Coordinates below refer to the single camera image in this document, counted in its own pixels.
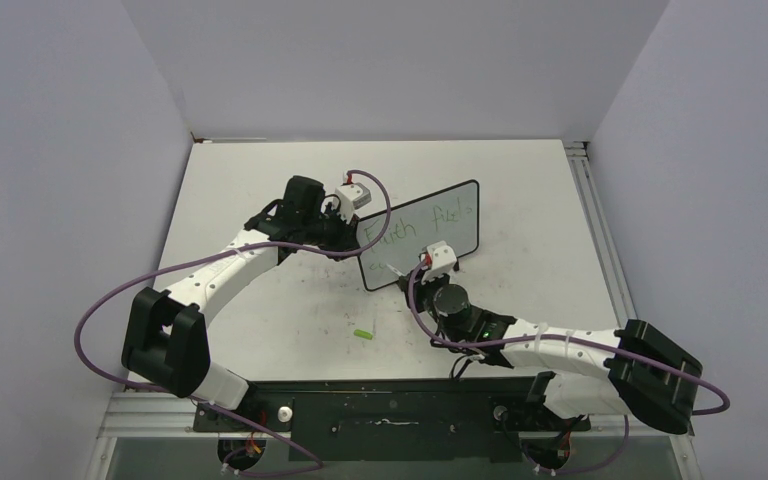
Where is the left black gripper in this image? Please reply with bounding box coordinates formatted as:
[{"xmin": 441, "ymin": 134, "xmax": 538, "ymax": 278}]
[{"xmin": 301, "ymin": 203, "xmax": 361, "ymax": 262}]

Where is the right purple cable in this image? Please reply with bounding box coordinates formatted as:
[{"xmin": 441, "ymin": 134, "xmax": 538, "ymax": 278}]
[{"xmin": 407, "ymin": 259, "xmax": 732, "ymax": 417}]

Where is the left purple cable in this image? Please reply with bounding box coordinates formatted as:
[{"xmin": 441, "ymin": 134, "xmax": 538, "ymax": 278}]
[{"xmin": 73, "ymin": 168, "xmax": 393, "ymax": 478}]

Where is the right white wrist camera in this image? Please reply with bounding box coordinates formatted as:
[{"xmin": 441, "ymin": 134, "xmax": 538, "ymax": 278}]
[{"xmin": 419, "ymin": 241, "xmax": 458, "ymax": 284}]

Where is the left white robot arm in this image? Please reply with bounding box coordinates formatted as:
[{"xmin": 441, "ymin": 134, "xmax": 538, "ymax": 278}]
[{"xmin": 121, "ymin": 176, "xmax": 371, "ymax": 431}]

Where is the purple cable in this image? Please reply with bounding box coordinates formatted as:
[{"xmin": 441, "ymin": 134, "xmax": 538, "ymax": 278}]
[
  {"xmin": 73, "ymin": 168, "xmax": 393, "ymax": 478},
  {"xmin": 407, "ymin": 259, "xmax": 732, "ymax": 417}
]

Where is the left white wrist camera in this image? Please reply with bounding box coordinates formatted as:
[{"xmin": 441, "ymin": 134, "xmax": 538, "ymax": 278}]
[{"xmin": 335, "ymin": 183, "xmax": 371, "ymax": 211}]

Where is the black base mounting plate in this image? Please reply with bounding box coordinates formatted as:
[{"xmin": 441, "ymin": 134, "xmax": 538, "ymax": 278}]
[{"xmin": 193, "ymin": 376, "xmax": 594, "ymax": 464}]

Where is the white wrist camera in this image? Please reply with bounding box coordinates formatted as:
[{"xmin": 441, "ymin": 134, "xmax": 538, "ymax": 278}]
[
  {"xmin": 419, "ymin": 241, "xmax": 458, "ymax": 284},
  {"xmin": 335, "ymin": 183, "xmax": 371, "ymax": 211}
]

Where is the black framed small whiteboard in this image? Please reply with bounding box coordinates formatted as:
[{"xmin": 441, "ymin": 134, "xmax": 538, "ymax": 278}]
[{"xmin": 358, "ymin": 179, "xmax": 481, "ymax": 292}]

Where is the white whiteboard marker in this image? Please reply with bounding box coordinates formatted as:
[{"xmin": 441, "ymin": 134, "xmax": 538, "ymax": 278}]
[{"xmin": 385, "ymin": 263, "xmax": 405, "ymax": 277}]

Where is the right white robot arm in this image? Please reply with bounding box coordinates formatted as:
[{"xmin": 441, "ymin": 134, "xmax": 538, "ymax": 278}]
[{"xmin": 397, "ymin": 275, "xmax": 703, "ymax": 435}]

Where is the aluminium rail right side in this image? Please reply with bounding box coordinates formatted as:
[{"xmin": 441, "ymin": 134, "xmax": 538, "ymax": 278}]
[{"xmin": 563, "ymin": 141, "xmax": 638, "ymax": 326}]

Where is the green marker cap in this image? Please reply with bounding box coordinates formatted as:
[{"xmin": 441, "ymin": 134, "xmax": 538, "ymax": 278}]
[{"xmin": 353, "ymin": 329, "xmax": 374, "ymax": 340}]

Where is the aluminium front frame rail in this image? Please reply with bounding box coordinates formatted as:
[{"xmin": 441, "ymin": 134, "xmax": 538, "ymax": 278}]
[{"xmin": 85, "ymin": 391, "xmax": 704, "ymax": 479}]

